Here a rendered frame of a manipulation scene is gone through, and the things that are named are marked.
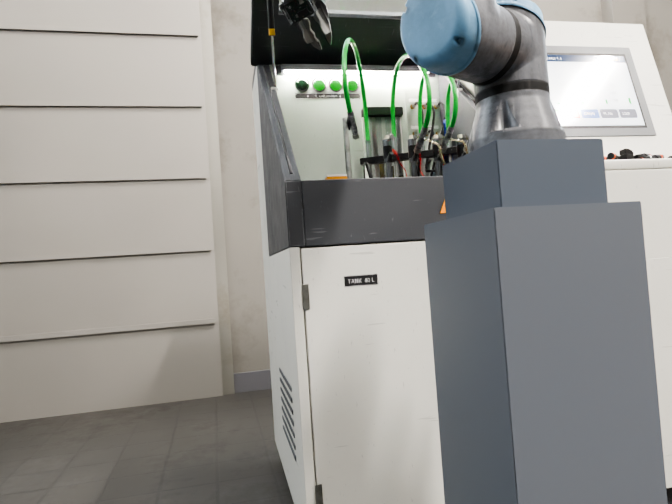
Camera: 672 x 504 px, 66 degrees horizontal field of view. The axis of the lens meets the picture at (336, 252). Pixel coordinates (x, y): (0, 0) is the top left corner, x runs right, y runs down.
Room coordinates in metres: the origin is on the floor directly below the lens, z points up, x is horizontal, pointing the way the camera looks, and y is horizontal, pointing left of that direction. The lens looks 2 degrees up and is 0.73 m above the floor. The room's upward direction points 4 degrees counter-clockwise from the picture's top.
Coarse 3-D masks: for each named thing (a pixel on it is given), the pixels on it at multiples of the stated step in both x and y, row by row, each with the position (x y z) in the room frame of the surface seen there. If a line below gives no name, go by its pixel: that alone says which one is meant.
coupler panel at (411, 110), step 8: (408, 96) 1.86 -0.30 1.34; (416, 96) 1.87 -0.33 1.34; (424, 96) 1.88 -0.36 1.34; (432, 96) 1.88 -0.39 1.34; (408, 104) 1.86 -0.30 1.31; (424, 104) 1.85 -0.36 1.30; (432, 104) 1.88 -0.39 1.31; (408, 112) 1.86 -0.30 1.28; (416, 112) 1.87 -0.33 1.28; (424, 112) 1.87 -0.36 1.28; (432, 112) 1.88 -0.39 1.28; (408, 120) 1.86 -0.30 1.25; (416, 120) 1.87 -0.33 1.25; (424, 120) 1.87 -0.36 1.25; (440, 120) 1.89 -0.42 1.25; (408, 128) 1.86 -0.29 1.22; (416, 128) 1.87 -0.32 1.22; (440, 128) 1.89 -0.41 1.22; (408, 136) 1.86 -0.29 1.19; (432, 136) 1.88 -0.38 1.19; (424, 144) 1.87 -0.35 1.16; (432, 160) 1.85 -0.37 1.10
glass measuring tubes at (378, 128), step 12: (372, 108) 1.80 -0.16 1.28; (384, 108) 1.80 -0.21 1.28; (396, 108) 1.81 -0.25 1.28; (372, 120) 1.82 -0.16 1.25; (384, 120) 1.83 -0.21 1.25; (396, 120) 1.82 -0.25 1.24; (372, 132) 1.82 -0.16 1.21; (384, 132) 1.83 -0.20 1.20; (396, 132) 1.82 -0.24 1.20; (372, 144) 1.80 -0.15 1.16; (372, 156) 1.80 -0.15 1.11; (372, 168) 1.80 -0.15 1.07; (384, 168) 1.83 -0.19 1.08
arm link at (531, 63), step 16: (496, 0) 0.79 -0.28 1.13; (512, 0) 0.79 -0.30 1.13; (528, 0) 0.79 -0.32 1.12; (512, 16) 0.75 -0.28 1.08; (528, 16) 0.78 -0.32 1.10; (528, 32) 0.77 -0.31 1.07; (544, 32) 0.81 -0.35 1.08; (528, 48) 0.77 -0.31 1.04; (544, 48) 0.80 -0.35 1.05; (512, 64) 0.77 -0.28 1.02; (528, 64) 0.78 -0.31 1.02; (544, 64) 0.80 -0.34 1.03; (496, 80) 0.79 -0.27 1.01; (512, 80) 0.78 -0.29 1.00; (544, 80) 0.79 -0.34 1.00
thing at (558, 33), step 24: (552, 24) 1.79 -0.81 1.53; (576, 24) 1.81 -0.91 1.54; (600, 24) 1.83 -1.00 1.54; (624, 24) 1.85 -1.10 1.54; (648, 48) 1.85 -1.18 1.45; (648, 72) 1.81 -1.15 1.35; (648, 96) 1.79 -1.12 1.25; (624, 144) 1.71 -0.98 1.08; (648, 144) 1.73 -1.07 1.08; (624, 192) 1.42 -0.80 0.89; (648, 192) 1.44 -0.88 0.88; (648, 216) 1.44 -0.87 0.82; (648, 240) 1.44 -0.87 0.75; (648, 264) 1.43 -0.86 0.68
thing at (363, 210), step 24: (312, 192) 1.24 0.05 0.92; (336, 192) 1.25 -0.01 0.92; (360, 192) 1.26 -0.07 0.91; (384, 192) 1.28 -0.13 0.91; (408, 192) 1.29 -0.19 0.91; (432, 192) 1.30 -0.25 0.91; (312, 216) 1.24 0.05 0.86; (336, 216) 1.25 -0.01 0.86; (360, 216) 1.26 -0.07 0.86; (384, 216) 1.28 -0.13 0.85; (408, 216) 1.29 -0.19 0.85; (432, 216) 1.30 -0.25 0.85; (312, 240) 1.24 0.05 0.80; (336, 240) 1.25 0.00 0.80; (360, 240) 1.26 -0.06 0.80; (384, 240) 1.28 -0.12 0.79; (408, 240) 1.29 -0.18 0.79
